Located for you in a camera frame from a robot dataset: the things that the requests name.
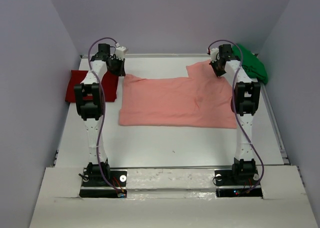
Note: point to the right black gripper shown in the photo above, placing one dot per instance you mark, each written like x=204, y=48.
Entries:
x=218, y=73

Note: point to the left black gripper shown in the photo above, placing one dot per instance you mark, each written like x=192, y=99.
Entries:
x=121, y=72

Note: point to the pink t-shirt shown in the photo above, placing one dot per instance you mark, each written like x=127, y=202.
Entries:
x=199, y=100

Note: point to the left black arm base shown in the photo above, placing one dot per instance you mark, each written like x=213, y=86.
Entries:
x=98, y=188

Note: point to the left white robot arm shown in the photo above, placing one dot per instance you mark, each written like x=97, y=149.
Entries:
x=91, y=105

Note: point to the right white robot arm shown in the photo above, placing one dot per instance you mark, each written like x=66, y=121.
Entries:
x=244, y=104

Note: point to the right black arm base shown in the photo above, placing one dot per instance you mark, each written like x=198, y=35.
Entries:
x=227, y=186

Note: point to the folded red t-shirt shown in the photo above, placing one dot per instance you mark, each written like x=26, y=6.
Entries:
x=109, y=83

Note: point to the green t-shirt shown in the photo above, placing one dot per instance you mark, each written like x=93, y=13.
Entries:
x=253, y=67

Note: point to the white foam strip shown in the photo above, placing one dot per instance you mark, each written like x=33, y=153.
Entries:
x=184, y=179

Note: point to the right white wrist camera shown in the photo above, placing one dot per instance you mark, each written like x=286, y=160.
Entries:
x=214, y=54

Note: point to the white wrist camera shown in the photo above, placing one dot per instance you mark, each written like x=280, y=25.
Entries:
x=214, y=54
x=120, y=52

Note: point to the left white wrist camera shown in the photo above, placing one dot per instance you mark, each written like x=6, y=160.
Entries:
x=120, y=52

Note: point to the back aluminium rail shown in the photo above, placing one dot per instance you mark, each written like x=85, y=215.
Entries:
x=165, y=55

